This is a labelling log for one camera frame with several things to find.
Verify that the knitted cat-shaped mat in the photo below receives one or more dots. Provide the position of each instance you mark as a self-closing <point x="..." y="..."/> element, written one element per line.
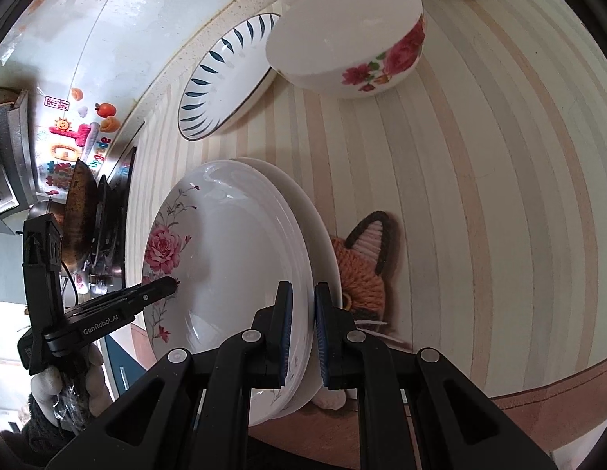
<point x="362" y="274"/>

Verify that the colourful wall sticker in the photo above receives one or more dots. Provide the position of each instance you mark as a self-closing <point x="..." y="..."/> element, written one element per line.
<point x="63" y="132"/>

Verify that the black gas stove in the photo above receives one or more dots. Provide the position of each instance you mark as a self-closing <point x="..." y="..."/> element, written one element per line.
<point x="125" y="191"/>

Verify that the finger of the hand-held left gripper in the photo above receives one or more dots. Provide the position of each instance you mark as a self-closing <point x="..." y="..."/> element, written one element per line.
<point x="146" y="293"/>

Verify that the black wok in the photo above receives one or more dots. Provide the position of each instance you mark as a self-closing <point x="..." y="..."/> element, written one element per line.
<point x="80" y="215"/>

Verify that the person's left hand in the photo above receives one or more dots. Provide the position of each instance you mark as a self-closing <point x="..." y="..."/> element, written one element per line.
<point x="95" y="377"/>

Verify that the striped counter mat pink edge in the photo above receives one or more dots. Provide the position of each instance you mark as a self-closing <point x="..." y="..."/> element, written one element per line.
<point x="479" y="205"/>

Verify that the steel steamer pot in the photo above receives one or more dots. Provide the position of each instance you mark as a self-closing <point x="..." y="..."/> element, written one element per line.
<point x="39" y="208"/>

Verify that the plain white plate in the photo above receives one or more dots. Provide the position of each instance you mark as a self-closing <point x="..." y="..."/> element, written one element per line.
<point x="325" y="264"/>

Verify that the white plate blue leaf pattern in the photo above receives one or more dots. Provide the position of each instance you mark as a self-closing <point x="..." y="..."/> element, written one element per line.
<point x="225" y="73"/>

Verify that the white bowl with red roses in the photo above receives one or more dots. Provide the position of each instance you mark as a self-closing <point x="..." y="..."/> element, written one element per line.
<point x="332" y="24"/>

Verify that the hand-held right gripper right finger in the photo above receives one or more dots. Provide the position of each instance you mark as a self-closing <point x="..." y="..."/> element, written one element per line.
<point x="323" y="338"/>

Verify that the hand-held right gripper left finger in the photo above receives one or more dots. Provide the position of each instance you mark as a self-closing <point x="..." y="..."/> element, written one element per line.
<point x="284" y="338"/>

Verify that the black range hood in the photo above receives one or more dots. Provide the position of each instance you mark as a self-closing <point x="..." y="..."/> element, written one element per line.
<point x="10" y="156"/>

